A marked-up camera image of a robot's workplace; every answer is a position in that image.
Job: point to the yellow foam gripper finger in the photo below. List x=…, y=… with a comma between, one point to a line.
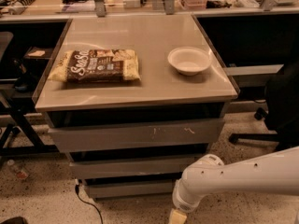
x=177, y=217

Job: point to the grey drawer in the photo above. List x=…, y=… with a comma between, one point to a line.
x=135, y=135
x=131, y=167
x=117, y=190

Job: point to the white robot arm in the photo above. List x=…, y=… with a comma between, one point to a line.
x=276, y=173

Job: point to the grey drawer cabinet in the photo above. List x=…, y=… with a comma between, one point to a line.
x=159, y=108

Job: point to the white paper bowl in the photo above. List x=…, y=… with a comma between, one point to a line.
x=189, y=61

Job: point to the plastic bottle on floor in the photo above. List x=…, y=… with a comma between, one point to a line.
x=17, y=170

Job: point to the black office chair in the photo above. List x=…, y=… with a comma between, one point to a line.
x=282, y=98

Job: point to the brown yellow snack bag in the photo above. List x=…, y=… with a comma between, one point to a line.
x=96, y=65

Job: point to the black desk frame left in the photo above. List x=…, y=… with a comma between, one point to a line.
x=37, y=145

